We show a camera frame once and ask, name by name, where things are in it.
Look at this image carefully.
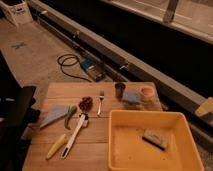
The eraser with black base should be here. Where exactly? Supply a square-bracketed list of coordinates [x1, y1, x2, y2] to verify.
[142, 129, 168, 150]

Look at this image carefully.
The silver metal fork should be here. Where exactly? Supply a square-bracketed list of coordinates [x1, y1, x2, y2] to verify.
[97, 90, 104, 117]

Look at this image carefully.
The dark small cup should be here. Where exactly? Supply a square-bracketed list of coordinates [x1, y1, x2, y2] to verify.
[115, 82, 126, 99]

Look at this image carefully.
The blue power box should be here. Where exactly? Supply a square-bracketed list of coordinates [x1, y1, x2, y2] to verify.
[80, 59, 105, 82]

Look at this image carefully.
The dark brown pinecone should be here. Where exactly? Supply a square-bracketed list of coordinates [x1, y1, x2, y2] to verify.
[79, 97, 93, 112]

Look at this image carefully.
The blue sponge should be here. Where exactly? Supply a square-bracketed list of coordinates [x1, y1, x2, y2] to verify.
[122, 92, 141, 105]

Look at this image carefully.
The orange small bowl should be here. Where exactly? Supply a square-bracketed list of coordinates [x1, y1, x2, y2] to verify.
[141, 86, 155, 101]

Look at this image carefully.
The green chili pepper toy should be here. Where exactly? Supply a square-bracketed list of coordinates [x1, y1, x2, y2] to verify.
[64, 105, 77, 129]

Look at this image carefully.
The grey triangular cloth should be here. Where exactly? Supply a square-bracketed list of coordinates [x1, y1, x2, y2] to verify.
[40, 105, 69, 129]

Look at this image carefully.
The yellow plastic tray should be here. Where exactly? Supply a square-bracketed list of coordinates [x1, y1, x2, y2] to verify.
[108, 110, 204, 171]

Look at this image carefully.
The white storage crate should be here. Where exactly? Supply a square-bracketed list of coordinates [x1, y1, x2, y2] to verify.
[0, 0, 33, 27]

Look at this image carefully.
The white handled brush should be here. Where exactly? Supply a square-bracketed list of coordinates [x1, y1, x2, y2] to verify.
[61, 113, 88, 159]

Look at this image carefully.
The black coiled cable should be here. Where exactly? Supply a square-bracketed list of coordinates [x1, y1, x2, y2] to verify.
[56, 53, 93, 83]

